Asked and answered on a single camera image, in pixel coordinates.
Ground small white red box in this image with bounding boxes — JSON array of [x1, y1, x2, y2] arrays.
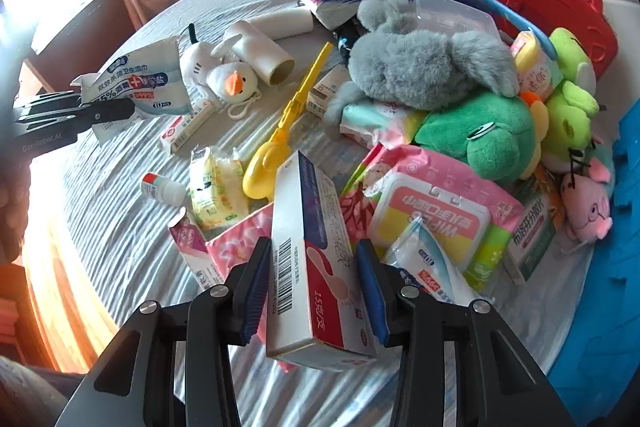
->
[[160, 99, 221, 152]]

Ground pastel tissue packet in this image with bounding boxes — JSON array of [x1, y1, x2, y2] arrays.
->
[[340, 99, 426, 148]]

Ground striped grey bedsheet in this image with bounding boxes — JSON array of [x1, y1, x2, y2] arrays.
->
[[30, 0, 596, 427]]

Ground pink white box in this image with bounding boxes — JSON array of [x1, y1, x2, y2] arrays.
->
[[300, 0, 353, 30]]

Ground yellow long-handled plastic tool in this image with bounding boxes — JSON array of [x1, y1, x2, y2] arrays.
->
[[242, 42, 335, 198]]

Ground blue plastic crate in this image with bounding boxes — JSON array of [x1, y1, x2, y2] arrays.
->
[[547, 102, 640, 427]]

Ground green frog plush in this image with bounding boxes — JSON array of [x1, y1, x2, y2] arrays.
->
[[542, 27, 601, 172]]

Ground blue white wipes packet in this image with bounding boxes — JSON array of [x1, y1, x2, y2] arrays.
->
[[70, 37, 193, 142], [382, 217, 481, 308]]

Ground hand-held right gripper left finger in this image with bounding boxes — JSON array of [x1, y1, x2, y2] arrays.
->
[[55, 237, 273, 427]]

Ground pink toothpaste box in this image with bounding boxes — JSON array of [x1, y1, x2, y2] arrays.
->
[[167, 209, 226, 293]]

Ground pink floral tissue pack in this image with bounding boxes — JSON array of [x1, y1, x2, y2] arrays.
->
[[205, 202, 361, 373]]

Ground green white medicine box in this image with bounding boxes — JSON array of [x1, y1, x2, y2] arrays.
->
[[502, 192, 558, 285]]

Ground pink pig plush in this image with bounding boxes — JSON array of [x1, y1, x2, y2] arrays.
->
[[560, 157, 615, 253]]

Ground white red medicine box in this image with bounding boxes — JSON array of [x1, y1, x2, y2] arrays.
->
[[265, 150, 378, 373]]

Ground yellow pink packet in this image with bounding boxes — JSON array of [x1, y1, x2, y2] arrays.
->
[[510, 32, 558, 100]]

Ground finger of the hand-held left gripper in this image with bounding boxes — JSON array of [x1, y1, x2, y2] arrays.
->
[[12, 91, 137, 128]]

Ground white duck plush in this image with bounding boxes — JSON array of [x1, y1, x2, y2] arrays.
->
[[207, 62, 262, 118]]

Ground yellow white tissue packet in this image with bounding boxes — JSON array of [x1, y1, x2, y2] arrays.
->
[[189, 146, 250, 230]]

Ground white dog plush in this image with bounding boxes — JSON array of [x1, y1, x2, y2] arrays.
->
[[180, 24, 226, 92]]

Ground white pill bottle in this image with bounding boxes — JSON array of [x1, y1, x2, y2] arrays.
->
[[141, 173, 187, 206]]

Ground pink wet wipes pack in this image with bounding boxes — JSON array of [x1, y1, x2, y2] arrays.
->
[[340, 144, 526, 293]]

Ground orange printed packet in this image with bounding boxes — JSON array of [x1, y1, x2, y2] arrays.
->
[[520, 167, 566, 208]]

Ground dark green plush toy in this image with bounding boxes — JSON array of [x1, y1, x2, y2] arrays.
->
[[412, 92, 548, 180]]

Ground light teal plush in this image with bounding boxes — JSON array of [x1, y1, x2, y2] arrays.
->
[[595, 142, 618, 168]]

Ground dark wooden cabinet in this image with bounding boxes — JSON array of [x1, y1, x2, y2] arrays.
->
[[20, 0, 136, 88]]

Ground clear plastic box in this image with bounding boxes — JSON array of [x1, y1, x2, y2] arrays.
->
[[412, 0, 501, 40]]

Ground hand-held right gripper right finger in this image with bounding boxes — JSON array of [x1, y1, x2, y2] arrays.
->
[[354, 239, 591, 427]]

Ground small red suitcase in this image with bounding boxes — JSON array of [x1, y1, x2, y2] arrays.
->
[[480, 0, 621, 78]]

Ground white orange small box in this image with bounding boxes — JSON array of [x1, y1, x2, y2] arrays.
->
[[306, 67, 351, 118]]

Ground white paper roll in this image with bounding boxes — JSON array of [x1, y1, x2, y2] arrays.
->
[[222, 21, 296, 86], [247, 9, 316, 40]]

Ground grey plush toy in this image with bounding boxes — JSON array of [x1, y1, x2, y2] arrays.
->
[[322, 0, 521, 128]]

